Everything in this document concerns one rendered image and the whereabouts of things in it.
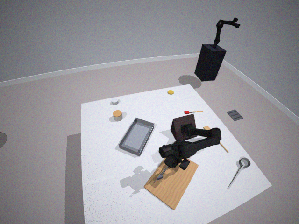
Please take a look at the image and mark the wooden spatula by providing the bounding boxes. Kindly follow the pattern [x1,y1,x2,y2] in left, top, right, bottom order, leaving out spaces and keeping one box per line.
[203,125,229,153]

